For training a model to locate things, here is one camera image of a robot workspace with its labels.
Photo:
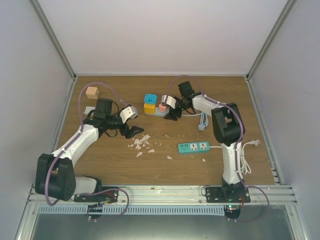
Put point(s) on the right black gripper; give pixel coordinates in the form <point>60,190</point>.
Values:
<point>172,115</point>

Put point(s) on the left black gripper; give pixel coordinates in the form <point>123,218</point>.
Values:
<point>129,134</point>

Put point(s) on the light blue power strip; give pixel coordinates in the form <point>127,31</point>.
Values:
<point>159,113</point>

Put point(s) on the yellow cube socket adapter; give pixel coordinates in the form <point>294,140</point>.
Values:
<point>149,108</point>

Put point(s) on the blue square plug adapter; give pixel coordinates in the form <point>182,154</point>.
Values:
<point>150,99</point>

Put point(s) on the teal power strip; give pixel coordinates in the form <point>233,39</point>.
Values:
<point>193,147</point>

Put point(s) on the white 66W USB charger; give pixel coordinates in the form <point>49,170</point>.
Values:
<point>88,109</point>

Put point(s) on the peach cube plug adapter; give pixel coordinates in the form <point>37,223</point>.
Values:
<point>92,93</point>

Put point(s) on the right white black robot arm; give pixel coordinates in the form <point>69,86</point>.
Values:
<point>228,130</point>

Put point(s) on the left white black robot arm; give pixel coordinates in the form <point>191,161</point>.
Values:
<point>55,175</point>

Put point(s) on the pink small plug charger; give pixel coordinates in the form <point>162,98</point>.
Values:
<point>162,108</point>

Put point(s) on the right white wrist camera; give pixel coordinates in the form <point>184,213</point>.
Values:
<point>167,100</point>

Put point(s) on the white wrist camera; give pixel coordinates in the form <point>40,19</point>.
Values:
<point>167,100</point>
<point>130,112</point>

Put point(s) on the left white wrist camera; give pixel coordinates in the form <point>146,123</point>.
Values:
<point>130,112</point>

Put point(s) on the aluminium front rail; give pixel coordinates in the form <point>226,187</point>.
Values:
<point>193,195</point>

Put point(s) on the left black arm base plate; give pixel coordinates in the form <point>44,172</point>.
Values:
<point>108,197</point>

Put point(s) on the grey slotted cable duct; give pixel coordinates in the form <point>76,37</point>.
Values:
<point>79,209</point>

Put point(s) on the left aluminium corner post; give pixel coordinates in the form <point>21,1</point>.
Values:
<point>52,36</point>

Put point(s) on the aluminium corner post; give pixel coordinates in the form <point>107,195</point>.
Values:
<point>289,4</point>
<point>52,36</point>

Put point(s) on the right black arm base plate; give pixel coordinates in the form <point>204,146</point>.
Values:
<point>215,195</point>

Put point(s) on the right aluminium corner post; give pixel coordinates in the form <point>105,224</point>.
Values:
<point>289,4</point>

